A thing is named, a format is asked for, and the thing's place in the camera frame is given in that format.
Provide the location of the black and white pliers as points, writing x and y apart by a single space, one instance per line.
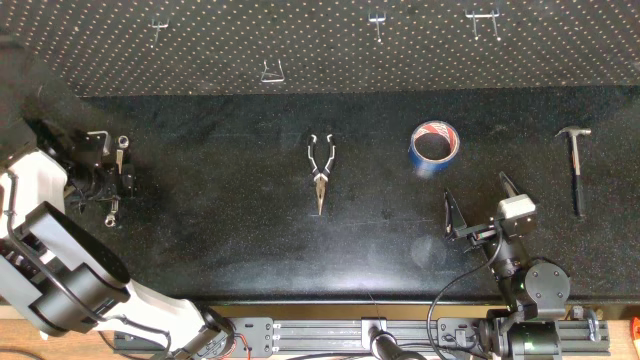
320 178

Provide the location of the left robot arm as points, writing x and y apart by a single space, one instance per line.
75 280

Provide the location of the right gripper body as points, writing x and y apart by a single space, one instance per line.
475 234

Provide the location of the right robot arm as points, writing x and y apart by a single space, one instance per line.
546 287

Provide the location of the black pegboard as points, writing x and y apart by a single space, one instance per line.
330 55

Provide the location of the mounting rail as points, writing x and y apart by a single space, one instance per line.
320 336

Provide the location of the roll of blue tape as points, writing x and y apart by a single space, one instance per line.
426 167

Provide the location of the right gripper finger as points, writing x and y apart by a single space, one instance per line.
454 215
508 186

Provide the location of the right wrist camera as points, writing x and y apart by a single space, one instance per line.
517 212

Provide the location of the wrench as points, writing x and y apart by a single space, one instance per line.
120 157

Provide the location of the metal hook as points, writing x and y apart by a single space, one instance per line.
378 27
158 29
475 22
273 79

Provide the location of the hammer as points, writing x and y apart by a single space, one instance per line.
576 160

